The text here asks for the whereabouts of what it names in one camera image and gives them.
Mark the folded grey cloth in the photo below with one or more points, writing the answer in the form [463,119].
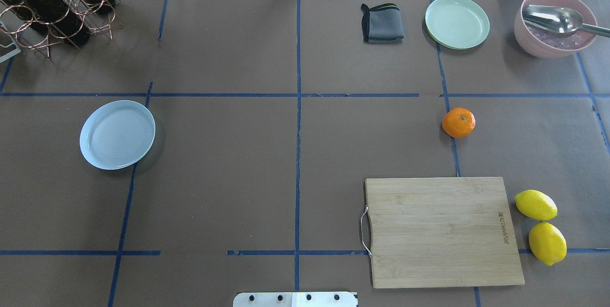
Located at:
[382,24]

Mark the large metal spoon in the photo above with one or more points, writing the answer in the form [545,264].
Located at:
[560,20]

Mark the lower yellow lemon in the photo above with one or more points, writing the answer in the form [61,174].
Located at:
[547,243]

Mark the upper yellow lemon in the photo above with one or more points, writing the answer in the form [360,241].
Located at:
[536,205]

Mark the copper wire bottle rack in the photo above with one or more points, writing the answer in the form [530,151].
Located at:
[38,25]

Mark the pink bowl with ice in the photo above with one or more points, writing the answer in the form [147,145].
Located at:
[547,45]

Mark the light green plate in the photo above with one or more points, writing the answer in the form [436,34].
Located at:
[457,24]

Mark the dark green wine bottle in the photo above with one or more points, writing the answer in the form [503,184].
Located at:
[62,22]

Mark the bamboo cutting board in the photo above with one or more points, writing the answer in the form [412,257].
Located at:
[437,232]

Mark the light blue plate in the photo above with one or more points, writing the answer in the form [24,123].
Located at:
[117,134]

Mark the yellow lemon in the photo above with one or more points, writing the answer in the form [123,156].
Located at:
[536,205]
[547,243]

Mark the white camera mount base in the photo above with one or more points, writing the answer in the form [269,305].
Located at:
[296,299]

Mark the orange fruit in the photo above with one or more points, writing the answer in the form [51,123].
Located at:
[458,122]

